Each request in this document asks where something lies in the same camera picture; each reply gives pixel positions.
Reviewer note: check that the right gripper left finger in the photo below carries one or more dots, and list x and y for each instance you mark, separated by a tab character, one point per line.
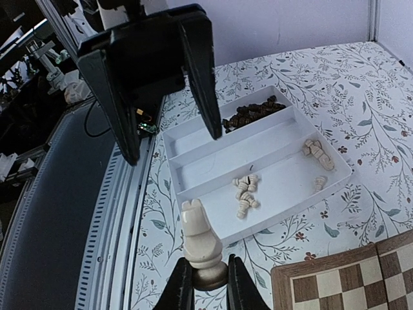
178	293

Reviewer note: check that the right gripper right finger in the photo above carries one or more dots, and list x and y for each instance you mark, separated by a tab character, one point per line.
242	293

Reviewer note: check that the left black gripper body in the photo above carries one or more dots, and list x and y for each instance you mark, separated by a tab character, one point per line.
147	53

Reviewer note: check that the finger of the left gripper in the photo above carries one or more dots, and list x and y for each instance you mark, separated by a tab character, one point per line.
199	65
105	83

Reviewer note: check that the wooden chessboard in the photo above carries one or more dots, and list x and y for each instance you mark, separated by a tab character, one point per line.
376	276

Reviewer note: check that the white divided tray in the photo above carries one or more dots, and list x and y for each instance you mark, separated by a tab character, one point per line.
204	168

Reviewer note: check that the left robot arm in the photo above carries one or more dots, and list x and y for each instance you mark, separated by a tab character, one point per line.
115	13

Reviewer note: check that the dark chess pieces pile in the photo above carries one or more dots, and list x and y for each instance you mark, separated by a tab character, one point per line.
248	114

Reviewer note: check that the light chess pieces pile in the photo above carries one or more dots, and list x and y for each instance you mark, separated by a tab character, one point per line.
280	188

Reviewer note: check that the floral patterned table mat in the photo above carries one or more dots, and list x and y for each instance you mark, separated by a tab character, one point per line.
359	97

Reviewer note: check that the front aluminium rail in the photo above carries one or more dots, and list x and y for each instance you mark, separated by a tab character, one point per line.
69	240

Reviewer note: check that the left aluminium frame post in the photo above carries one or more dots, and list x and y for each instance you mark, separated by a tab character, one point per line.
373	20

